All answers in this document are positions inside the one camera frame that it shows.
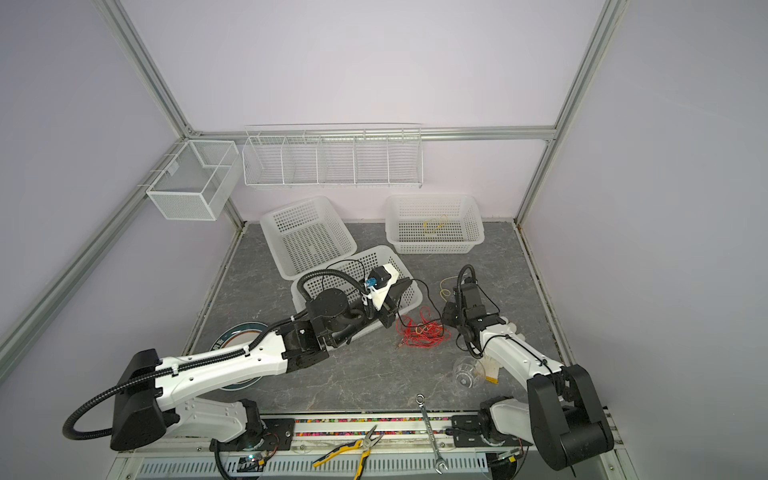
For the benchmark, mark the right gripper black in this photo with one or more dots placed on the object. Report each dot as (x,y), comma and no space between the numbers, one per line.
(448,315)

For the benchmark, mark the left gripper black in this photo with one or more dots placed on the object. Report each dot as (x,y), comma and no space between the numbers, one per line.
(388,309)

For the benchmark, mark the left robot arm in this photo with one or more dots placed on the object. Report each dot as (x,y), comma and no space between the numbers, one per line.
(156,397)

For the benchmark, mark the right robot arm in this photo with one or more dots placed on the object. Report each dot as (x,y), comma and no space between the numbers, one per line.
(562,416)

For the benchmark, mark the white basket centre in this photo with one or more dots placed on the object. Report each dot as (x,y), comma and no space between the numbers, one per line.
(359,266)

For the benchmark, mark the white basket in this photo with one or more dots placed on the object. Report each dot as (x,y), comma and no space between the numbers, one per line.
(359,266)
(306,235)
(433,224)

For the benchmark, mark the clear plastic cup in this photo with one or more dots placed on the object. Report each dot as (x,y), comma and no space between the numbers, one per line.
(468,372)

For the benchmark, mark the white work glove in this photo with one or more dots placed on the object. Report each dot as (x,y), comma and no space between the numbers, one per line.
(490,369)

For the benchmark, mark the silver wrench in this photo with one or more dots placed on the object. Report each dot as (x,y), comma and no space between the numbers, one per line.
(440,465)

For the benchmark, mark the white basket back right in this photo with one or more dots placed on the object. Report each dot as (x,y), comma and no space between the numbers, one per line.
(433,224)

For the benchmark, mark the white basket back left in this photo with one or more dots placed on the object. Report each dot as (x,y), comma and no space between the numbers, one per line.
(306,235)

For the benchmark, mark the round plate green rim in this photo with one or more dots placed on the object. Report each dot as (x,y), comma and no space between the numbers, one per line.
(239,334)

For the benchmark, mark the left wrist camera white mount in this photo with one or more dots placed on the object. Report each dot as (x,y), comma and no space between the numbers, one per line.
(377,286)

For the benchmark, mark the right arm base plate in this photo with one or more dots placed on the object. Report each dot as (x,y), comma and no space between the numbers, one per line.
(478,430)

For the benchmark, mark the aluminium frame rails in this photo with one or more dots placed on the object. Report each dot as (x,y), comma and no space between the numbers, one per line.
(196,425)

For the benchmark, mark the yellow handled pliers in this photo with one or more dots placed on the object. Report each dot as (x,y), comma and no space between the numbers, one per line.
(363,446)

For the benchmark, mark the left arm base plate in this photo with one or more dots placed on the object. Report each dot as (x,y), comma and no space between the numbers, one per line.
(275,434)

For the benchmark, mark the white wire wall rack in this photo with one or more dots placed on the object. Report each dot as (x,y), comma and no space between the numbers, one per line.
(327,155)

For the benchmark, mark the white mesh wall box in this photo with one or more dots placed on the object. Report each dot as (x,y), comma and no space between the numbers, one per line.
(198,180)

